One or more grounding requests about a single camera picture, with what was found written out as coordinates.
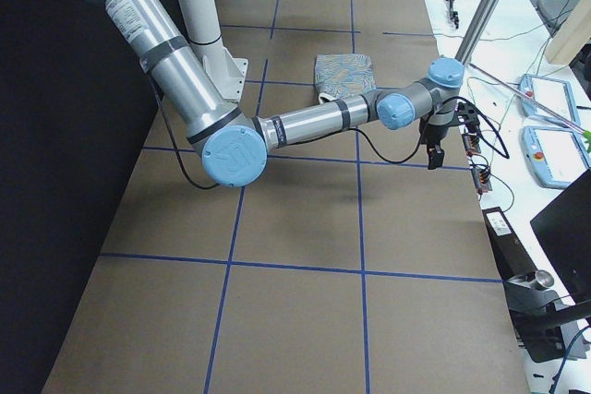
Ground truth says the metal cylinder cup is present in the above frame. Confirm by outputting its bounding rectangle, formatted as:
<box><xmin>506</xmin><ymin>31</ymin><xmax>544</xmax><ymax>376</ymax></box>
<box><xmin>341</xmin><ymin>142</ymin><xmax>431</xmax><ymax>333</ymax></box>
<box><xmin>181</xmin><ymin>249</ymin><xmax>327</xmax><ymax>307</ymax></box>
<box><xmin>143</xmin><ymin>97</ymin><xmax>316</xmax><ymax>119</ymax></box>
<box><xmin>527</xmin><ymin>269</ymin><xmax>555</xmax><ymax>291</ymax></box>

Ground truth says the navy white striped polo shirt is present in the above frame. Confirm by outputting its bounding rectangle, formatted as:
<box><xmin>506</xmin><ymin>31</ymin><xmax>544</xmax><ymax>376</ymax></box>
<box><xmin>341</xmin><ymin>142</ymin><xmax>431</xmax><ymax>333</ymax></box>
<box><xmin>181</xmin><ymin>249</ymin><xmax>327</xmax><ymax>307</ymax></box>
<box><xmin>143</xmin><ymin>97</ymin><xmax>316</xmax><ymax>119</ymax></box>
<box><xmin>314</xmin><ymin>54</ymin><xmax>376</xmax><ymax>104</ymax></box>

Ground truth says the aluminium frame post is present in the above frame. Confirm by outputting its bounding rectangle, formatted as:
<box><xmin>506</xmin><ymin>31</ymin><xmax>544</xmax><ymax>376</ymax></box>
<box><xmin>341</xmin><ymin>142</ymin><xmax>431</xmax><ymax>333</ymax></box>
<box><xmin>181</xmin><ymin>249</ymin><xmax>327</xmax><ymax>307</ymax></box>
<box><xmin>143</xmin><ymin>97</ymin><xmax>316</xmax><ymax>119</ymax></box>
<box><xmin>454</xmin><ymin>0</ymin><xmax>499</xmax><ymax>66</ymax></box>

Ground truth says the metal reacher grabber tool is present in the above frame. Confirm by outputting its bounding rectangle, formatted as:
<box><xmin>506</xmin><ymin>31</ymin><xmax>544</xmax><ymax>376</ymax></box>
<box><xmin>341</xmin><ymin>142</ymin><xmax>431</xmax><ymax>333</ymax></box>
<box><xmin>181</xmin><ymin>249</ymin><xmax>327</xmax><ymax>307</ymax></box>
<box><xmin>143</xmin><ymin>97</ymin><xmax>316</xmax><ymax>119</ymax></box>
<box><xmin>465</xmin><ymin>61</ymin><xmax>591</xmax><ymax>146</ymax></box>

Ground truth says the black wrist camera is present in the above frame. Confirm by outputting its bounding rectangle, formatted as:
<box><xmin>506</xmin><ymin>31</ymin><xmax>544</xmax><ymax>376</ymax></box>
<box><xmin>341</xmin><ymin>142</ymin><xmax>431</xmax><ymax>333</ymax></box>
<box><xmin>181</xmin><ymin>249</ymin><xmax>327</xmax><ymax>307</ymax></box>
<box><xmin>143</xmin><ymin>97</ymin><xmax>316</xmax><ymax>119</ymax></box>
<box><xmin>449</xmin><ymin>102</ymin><xmax>480</xmax><ymax>132</ymax></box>

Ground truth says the far blue teach pendant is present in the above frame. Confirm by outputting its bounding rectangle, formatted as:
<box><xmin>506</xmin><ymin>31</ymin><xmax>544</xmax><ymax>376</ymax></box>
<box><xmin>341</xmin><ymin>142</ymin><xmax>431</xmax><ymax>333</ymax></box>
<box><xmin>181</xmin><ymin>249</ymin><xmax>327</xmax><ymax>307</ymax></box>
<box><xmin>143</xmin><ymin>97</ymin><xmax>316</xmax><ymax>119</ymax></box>
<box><xmin>518</xmin><ymin>74</ymin><xmax>580</xmax><ymax>126</ymax></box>

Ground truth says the orange terminal block near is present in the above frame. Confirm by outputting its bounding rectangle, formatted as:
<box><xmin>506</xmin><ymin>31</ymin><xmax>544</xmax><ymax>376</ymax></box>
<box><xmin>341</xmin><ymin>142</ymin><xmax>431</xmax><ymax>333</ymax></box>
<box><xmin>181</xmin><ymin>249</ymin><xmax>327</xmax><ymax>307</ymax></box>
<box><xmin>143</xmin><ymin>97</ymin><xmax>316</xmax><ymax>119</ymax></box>
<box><xmin>470</xmin><ymin>164</ymin><xmax>492</xmax><ymax>196</ymax></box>

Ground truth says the black power box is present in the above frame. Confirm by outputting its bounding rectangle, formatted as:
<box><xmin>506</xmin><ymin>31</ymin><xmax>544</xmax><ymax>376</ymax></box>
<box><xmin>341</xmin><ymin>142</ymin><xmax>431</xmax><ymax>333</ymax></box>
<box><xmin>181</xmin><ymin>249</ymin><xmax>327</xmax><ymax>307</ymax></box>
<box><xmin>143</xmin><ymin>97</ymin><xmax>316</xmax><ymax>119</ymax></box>
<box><xmin>482</xmin><ymin>207</ymin><xmax>537</xmax><ymax>281</ymax></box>

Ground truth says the orange terminal block far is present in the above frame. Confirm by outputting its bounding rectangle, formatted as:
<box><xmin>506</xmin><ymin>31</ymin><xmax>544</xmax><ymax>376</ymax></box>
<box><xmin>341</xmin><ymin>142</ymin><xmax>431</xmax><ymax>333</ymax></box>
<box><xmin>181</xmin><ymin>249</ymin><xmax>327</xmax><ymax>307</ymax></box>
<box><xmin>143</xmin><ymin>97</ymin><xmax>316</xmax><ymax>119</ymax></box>
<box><xmin>462</xmin><ymin>133</ymin><xmax>481</xmax><ymax>156</ymax></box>

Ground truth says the blue teach pendant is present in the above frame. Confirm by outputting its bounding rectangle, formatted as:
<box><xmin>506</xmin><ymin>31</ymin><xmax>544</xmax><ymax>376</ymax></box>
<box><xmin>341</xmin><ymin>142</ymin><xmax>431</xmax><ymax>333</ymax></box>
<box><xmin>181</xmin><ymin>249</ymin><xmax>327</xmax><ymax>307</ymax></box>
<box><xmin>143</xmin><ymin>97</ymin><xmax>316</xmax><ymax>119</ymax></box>
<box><xmin>521</xmin><ymin>126</ymin><xmax>590</xmax><ymax>189</ymax></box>
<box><xmin>518</xmin><ymin>74</ymin><xmax>580</xmax><ymax>126</ymax></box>

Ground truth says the black monitor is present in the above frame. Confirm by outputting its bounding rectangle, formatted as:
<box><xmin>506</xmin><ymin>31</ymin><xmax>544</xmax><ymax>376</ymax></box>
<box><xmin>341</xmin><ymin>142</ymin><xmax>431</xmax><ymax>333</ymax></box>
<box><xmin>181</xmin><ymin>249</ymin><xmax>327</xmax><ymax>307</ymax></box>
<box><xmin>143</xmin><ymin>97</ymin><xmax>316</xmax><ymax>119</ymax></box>
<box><xmin>530</xmin><ymin>172</ymin><xmax>591</xmax><ymax>302</ymax></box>

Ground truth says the orange terminal block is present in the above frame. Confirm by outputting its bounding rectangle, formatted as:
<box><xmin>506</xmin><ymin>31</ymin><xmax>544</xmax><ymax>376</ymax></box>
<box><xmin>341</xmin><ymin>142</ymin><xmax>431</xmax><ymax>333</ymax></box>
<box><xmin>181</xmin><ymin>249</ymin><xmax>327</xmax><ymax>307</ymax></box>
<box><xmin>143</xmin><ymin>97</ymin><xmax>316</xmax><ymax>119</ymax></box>
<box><xmin>470</xmin><ymin>164</ymin><xmax>492</xmax><ymax>196</ymax></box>
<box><xmin>462</xmin><ymin>133</ymin><xmax>481</xmax><ymax>156</ymax></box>

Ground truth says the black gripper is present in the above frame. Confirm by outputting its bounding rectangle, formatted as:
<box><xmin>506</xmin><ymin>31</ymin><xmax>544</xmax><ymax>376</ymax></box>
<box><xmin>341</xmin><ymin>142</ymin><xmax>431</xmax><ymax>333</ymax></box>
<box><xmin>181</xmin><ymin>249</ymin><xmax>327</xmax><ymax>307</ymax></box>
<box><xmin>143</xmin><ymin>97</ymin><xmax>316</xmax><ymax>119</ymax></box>
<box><xmin>422</xmin><ymin>120</ymin><xmax>449</xmax><ymax>170</ymax></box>

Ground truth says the near blue teach pendant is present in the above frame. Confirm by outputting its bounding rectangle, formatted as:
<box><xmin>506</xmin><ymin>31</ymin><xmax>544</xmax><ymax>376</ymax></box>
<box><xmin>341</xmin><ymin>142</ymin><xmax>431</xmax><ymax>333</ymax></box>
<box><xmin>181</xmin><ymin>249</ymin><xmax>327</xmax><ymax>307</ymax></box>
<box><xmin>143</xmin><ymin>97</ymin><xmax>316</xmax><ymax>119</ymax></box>
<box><xmin>521</xmin><ymin>126</ymin><xmax>590</xmax><ymax>189</ymax></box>

